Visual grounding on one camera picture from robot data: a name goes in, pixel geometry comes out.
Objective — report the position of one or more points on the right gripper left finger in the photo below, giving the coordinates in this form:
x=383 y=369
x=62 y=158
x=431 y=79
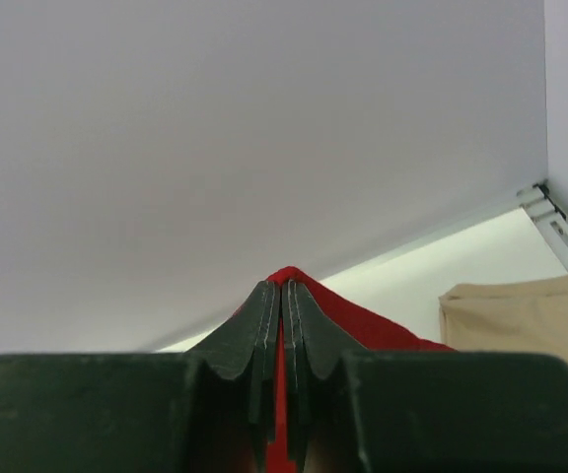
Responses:
x=243 y=351

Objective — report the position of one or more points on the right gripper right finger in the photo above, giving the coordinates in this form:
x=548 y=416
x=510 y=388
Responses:
x=313 y=346

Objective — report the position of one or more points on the dark red t shirt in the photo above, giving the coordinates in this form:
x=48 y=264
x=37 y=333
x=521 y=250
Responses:
x=368 y=328

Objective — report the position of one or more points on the folded beige t shirt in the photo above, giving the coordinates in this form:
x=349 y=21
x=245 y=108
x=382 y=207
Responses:
x=530 y=316

